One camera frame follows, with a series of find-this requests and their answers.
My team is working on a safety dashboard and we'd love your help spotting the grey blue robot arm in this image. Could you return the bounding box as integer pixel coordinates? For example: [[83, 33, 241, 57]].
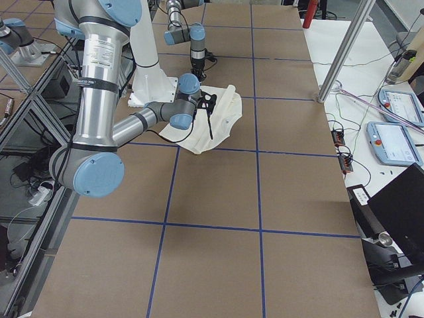
[[50, 1, 217, 197]]

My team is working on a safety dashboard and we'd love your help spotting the reacher grabber stick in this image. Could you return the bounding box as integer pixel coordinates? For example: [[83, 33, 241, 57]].
[[331, 85, 423, 133]]

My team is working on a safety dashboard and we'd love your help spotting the blue teach pendant upper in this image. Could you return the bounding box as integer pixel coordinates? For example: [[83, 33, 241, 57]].
[[378, 89, 423, 127]]

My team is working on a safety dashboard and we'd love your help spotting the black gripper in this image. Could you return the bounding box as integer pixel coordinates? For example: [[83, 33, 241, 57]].
[[196, 91, 217, 139]]

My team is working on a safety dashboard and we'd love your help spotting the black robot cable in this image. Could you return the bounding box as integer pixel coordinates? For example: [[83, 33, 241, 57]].
[[145, 109, 199, 145]]

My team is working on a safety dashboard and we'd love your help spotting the second grey blue robot arm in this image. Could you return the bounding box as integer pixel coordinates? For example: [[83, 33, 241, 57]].
[[164, 0, 217, 82]]

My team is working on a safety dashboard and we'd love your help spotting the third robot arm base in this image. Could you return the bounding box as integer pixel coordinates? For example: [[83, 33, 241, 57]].
[[1, 18, 49, 67]]

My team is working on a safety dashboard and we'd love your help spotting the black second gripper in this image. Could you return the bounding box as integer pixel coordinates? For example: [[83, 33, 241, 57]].
[[190, 49, 217, 78]]

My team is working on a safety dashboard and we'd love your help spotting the cream white t-shirt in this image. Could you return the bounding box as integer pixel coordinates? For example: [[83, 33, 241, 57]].
[[159, 85, 242, 154]]

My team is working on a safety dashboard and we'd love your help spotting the grey water bottle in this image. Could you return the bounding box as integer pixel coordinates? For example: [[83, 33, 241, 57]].
[[386, 50, 417, 84]]

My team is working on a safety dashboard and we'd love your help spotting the red bottle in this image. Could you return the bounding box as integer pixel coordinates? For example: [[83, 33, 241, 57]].
[[302, 0, 319, 29]]

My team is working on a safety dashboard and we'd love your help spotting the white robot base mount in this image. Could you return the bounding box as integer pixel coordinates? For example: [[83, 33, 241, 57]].
[[129, 0, 178, 107]]

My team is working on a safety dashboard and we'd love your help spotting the aluminium frame post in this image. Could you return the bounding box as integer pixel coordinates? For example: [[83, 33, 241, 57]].
[[317, 0, 376, 103]]

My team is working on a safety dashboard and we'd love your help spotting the aluminium frame rail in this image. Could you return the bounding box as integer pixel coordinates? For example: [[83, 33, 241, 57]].
[[1, 40, 83, 317]]

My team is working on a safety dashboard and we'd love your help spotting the white power strip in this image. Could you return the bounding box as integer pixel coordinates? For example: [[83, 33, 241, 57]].
[[28, 185, 53, 206]]

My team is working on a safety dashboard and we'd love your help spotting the blue teach pendant lower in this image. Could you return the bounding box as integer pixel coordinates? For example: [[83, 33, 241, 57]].
[[366, 122, 423, 167]]

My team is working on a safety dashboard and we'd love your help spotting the blue teach pendant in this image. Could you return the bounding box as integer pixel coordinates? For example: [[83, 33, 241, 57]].
[[378, 89, 423, 127], [366, 122, 423, 167]]

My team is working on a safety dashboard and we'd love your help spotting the black laptop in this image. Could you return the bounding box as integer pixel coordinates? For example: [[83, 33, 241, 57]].
[[368, 163, 423, 264]]

